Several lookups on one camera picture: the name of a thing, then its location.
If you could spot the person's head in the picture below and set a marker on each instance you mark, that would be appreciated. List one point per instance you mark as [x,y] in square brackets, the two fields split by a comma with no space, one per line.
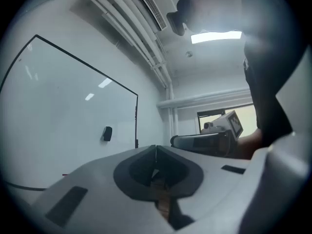
[214,8]

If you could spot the ceiling light panel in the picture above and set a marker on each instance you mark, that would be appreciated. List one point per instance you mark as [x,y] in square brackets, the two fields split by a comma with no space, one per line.
[215,36]

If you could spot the white ceiling air vent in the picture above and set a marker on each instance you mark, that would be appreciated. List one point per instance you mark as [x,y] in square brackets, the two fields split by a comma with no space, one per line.
[152,8]

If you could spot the round smoke detector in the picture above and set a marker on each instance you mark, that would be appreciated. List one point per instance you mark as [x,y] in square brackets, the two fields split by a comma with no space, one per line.
[189,53]

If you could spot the person in dark shirt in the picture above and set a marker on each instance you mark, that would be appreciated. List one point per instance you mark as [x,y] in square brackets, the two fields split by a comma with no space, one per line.
[268,69]

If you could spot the dark-framed window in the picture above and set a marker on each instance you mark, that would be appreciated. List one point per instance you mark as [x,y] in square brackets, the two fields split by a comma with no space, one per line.
[246,117]

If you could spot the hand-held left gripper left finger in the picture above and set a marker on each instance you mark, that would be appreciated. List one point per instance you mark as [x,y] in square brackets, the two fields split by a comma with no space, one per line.
[97,191]

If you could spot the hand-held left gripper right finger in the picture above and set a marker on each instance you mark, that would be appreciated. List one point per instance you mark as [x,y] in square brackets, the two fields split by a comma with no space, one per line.
[214,191]

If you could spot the bundle of white pipes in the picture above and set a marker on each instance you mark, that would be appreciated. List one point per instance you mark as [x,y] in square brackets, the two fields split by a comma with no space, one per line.
[136,22]

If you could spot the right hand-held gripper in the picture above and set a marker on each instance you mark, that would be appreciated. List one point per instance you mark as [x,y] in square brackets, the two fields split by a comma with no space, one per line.
[231,123]

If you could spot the white black device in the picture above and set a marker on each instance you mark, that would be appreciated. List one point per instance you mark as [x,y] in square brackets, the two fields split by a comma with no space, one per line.
[107,133]

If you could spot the black head-worn camera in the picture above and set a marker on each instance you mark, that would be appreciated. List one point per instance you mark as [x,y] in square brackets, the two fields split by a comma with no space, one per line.
[176,24]

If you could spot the black-framed whiteboard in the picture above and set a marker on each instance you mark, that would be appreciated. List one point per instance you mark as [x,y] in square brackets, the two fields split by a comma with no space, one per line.
[61,106]

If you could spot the thick white pipe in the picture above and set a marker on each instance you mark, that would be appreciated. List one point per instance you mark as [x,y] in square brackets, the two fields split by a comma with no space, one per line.
[207,97]

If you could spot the person's right forearm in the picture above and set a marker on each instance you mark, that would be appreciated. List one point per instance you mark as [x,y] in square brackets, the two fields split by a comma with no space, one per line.
[251,145]

